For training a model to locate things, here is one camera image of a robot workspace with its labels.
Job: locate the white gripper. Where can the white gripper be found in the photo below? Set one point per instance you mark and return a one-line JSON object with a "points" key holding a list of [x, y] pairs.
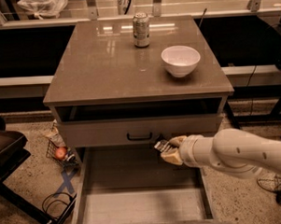
{"points": [[188, 151]]}

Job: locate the black rxbar chocolate bar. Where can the black rxbar chocolate bar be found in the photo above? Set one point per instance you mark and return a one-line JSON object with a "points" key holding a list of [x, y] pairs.
{"points": [[164, 145]]}

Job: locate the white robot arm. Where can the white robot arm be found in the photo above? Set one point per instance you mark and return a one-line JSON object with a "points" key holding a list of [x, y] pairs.
{"points": [[230, 151]]}

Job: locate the open grey middle drawer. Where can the open grey middle drawer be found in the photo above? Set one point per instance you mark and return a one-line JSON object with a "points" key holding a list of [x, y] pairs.
{"points": [[133, 185]]}

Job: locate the grey drawer cabinet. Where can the grey drawer cabinet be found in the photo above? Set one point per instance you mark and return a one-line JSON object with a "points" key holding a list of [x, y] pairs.
{"points": [[103, 75]]}

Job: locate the closed grey top drawer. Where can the closed grey top drawer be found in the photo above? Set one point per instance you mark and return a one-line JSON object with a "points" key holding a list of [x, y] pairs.
{"points": [[113, 132]]}

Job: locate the black stand leg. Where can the black stand leg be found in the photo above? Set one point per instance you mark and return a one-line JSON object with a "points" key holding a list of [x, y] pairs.
{"points": [[231, 116]]}

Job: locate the white ceramic bowl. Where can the white ceramic bowl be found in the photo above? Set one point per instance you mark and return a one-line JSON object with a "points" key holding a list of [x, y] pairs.
{"points": [[180, 61]]}

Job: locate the white sneaker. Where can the white sneaker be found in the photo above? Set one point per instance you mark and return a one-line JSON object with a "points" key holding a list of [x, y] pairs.
{"points": [[270, 182]]}

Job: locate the blue tape cross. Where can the blue tape cross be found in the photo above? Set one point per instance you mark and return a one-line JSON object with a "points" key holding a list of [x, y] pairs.
{"points": [[67, 176]]}

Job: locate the red apple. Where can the red apple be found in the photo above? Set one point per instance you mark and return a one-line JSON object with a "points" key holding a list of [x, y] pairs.
{"points": [[60, 153]]}

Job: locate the snack bag in basket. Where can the snack bag in basket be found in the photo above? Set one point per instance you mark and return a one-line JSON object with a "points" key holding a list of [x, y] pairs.
{"points": [[54, 136]]}

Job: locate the silver soda can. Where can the silver soda can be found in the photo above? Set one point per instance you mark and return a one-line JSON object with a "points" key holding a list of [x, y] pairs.
{"points": [[141, 29]]}

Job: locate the clear plastic bag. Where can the clear plastic bag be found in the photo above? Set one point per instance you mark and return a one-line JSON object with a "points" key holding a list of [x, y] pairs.
{"points": [[42, 9]]}

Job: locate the black drawer handle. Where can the black drawer handle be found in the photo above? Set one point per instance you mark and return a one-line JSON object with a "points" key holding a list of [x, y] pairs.
{"points": [[139, 137]]}

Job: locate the black wire basket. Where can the black wire basket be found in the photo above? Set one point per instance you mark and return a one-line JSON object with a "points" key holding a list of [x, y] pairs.
{"points": [[69, 161]]}

